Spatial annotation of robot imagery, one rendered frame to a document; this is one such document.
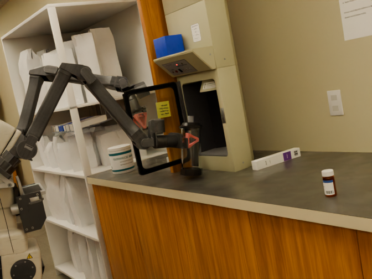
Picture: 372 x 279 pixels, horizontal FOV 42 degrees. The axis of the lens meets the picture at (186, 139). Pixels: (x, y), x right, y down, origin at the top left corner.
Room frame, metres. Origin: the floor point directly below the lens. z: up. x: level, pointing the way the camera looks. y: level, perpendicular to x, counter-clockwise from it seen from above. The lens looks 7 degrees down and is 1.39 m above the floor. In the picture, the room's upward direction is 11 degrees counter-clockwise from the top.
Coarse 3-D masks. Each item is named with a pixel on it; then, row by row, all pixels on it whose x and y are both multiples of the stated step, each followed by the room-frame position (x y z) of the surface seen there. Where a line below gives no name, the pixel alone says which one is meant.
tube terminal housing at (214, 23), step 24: (216, 0) 2.16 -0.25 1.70; (168, 24) 2.37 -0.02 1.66; (192, 24) 2.21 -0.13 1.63; (216, 24) 2.14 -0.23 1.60; (192, 48) 2.24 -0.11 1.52; (216, 48) 2.13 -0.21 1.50; (216, 72) 2.12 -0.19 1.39; (240, 96) 2.18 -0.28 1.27; (240, 120) 2.16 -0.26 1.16; (240, 144) 2.15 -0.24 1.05; (216, 168) 2.23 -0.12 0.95; (240, 168) 2.14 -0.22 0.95
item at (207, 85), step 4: (204, 80) 2.26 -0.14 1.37; (208, 80) 2.24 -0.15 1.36; (212, 80) 2.22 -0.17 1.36; (204, 84) 2.25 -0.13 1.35; (208, 84) 2.23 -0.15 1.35; (212, 84) 2.22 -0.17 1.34; (200, 88) 2.29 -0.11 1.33; (204, 88) 2.24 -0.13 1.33; (208, 88) 2.22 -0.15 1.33; (212, 88) 2.21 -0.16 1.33
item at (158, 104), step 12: (132, 96) 2.21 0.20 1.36; (144, 96) 2.25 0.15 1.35; (156, 96) 2.29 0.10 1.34; (168, 96) 2.33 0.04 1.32; (132, 108) 2.20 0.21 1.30; (144, 108) 2.24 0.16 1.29; (156, 108) 2.28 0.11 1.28; (168, 108) 2.32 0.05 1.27; (144, 120) 2.23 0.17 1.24; (168, 120) 2.31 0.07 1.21; (144, 132) 2.23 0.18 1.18; (168, 132) 2.30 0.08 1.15; (180, 132) 2.35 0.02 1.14; (144, 156) 2.21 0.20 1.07; (156, 156) 2.25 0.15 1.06; (168, 156) 2.29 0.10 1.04; (180, 156) 2.33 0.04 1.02; (144, 168) 2.20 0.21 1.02
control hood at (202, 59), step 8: (200, 48) 2.08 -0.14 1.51; (208, 48) 2.10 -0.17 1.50; (168, 56) 2.20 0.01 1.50; (176, 56) 2.16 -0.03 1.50; (184, 56) 2.13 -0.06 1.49; (192, 56) 2.09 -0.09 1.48; (200, 56) 2.07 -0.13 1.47; (208, 56) 2.10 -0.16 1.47; (160, 64) 2.31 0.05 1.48; (192, 64) 2.15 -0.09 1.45; (200, 64) 2.12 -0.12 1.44; (208, 64) 2.09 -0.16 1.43; (168, 72) 2.34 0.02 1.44; (192, 72) 2.22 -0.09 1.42
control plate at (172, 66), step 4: (180, 60) 2.17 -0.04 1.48; (184, 60) 2.15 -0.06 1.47; (164, 64) 2.28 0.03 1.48; (168, 64) 2.26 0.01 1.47; (172, 64) 2.24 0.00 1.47; (180, 64) 2.20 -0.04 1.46; (184, 64) 2.19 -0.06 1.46; (188, 64) 2.17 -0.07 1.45; (168, 68) 2.30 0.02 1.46; (172, 68) 2.28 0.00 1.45; (176, 68) 2.26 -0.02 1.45; (180, 68) 2.24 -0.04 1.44; (184, 68) 2.22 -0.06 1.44; (188, 68) 2.20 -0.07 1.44; (192, 68) 2.18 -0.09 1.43; (172, 72) 2.31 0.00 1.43; (180, 72) 2.27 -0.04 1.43; (184, 72) 2.25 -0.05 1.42; (188, 72) 2.23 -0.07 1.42
